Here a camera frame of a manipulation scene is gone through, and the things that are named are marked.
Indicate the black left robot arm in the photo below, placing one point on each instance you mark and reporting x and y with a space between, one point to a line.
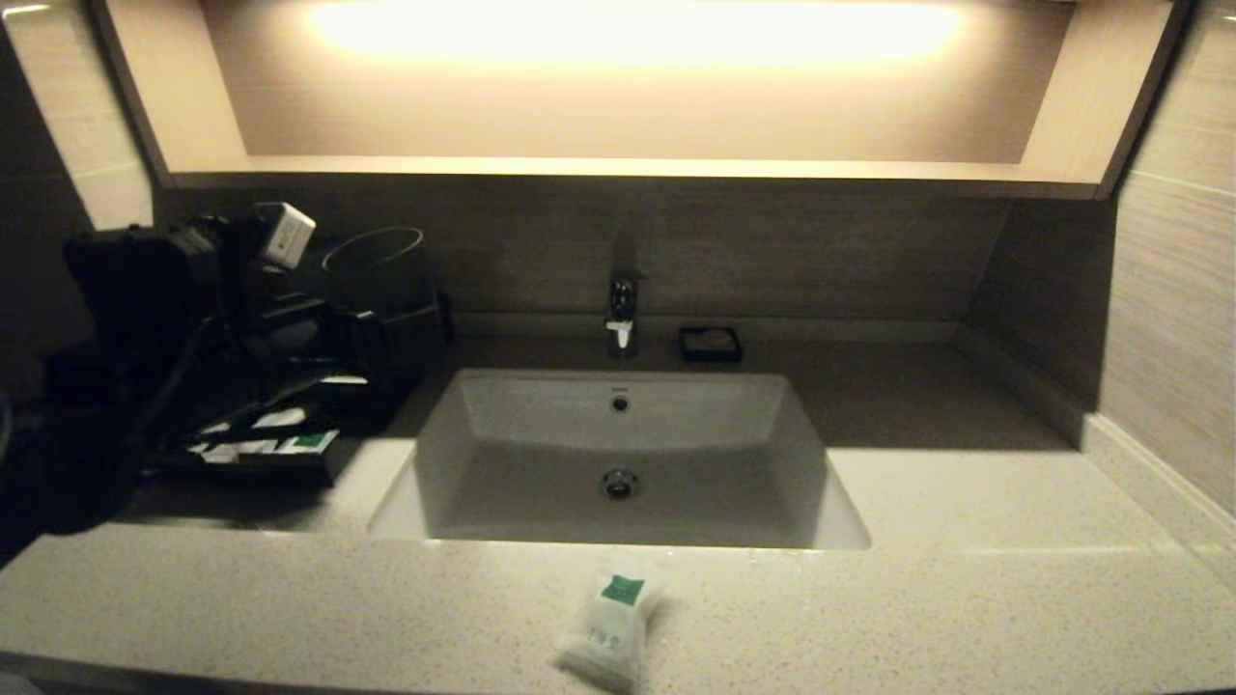
106 338

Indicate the black soap dish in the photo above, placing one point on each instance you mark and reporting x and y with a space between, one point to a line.
685 355

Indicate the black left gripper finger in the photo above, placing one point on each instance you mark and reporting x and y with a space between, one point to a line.
359 346

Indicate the wooden wall niche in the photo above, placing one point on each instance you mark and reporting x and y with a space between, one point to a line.
628 170

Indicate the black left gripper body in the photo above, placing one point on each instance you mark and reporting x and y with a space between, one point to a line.
270 328

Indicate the black plastic cup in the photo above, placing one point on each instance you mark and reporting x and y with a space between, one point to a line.
406 285

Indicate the black amenity tray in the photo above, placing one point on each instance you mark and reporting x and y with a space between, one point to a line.
425 396

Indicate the white ceramic sink basin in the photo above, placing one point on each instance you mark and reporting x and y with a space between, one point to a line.
695 454

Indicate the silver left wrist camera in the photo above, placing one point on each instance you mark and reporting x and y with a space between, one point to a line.
286 235

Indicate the chrome sink drain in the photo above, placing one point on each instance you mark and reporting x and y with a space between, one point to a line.
620 485

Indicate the small sachet green label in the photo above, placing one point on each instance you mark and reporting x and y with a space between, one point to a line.
606 632

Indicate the black pull-out drawer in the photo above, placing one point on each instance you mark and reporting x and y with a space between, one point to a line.
261 471

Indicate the flat packet green label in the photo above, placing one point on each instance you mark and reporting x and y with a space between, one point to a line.
314 441

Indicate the chrome faucet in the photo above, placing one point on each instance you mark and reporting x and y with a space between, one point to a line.
624 307

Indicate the dental kit packet green label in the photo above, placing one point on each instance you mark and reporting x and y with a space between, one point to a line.
280 417

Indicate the warm niche light strip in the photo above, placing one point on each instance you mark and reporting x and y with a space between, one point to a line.
637 34

